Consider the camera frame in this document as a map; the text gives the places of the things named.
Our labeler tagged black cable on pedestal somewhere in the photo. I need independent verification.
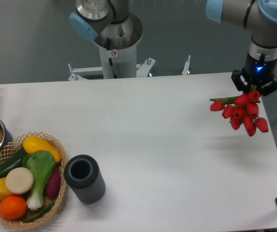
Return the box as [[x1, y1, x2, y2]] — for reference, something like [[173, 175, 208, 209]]
[[106, 38, 118, 79]]

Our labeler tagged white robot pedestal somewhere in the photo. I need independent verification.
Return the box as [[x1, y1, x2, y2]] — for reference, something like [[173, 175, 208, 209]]
[[94, 13, 143, 79]]

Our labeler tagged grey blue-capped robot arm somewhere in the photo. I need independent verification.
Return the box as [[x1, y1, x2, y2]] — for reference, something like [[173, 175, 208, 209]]
[[69, 0, 277, 96]]

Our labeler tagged round beige disc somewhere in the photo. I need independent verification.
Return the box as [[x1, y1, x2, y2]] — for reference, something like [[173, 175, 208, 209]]
[[5, 167, 34, 194]]

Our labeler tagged green bean pod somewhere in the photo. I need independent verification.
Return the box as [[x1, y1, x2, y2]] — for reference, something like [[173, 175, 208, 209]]
[[22, 201, 55, 223]]

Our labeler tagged woven wicker basket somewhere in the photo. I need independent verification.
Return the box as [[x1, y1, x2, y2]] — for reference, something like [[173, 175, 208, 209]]
[[0, 132, 67, 231]]

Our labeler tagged red tulip bouquet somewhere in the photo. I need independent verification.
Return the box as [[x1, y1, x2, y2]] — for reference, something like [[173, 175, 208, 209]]
[[209, 85, 269, 137]]

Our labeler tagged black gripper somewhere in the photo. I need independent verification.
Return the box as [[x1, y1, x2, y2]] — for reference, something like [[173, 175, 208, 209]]
[[231, 54, 277, 96]]

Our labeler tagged purple sweet potato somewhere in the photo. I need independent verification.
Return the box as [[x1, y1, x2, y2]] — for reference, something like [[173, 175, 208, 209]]
[[45, 167, 61, 198]]

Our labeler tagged green bok choy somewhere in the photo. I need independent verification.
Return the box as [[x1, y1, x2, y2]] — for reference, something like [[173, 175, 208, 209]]
[[22, 150, 55, 210]]

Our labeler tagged yellow squash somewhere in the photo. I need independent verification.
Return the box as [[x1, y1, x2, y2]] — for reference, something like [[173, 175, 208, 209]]
[[23, 136, 61, 163]]

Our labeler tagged orange fruit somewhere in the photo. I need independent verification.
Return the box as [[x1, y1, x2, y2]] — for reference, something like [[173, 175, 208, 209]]
[[0, 195, 27, 220]]

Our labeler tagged white metal base frame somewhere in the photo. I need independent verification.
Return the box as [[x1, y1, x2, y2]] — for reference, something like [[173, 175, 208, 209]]
[[68, 55, 191, 81]]

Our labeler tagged dark grey ribbed vase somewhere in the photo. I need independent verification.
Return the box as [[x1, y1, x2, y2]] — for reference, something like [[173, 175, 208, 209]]
[[64, 155, 106, 204]]

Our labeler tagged green cucumber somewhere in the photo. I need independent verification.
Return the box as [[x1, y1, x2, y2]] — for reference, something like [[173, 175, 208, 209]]
[[0, 148, 27, 178]]

